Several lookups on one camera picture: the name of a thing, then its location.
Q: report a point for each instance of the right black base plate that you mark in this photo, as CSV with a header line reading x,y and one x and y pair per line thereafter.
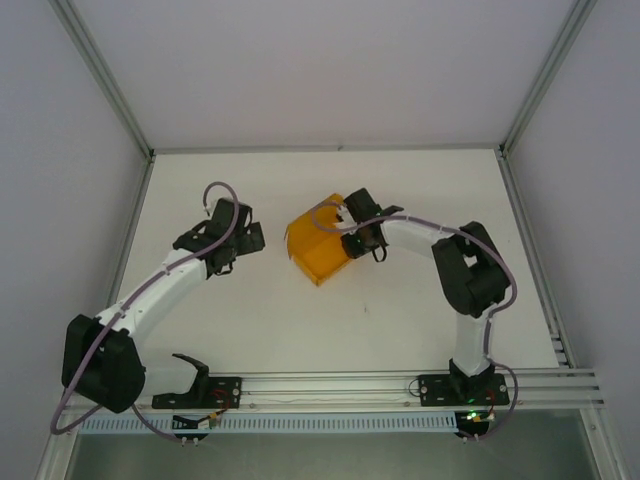
x,y
435,390

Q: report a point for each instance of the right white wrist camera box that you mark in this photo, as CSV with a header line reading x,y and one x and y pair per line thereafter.
x,y
343,212

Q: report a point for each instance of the aluminium mounting rail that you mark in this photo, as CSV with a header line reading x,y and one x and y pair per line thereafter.
x,y
325,387

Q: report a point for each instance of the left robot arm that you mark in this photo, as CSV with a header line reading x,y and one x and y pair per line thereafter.
x,y
155,295

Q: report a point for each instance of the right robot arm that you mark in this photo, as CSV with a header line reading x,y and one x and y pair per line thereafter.
x,y
470,270

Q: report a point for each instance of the aluminium frame post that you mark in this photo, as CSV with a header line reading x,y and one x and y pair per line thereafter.
x,y
547,75
100,75

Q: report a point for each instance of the yellow paper box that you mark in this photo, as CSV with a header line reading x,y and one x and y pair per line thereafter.
x,y
317,245

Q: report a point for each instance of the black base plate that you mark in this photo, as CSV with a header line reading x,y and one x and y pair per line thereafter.
x,y
435,390
225,390

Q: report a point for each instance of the aluminium table back rail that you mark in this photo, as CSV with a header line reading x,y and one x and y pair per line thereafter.
x,y
325,148

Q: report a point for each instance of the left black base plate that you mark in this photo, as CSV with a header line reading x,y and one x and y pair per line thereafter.
x,y
225,390

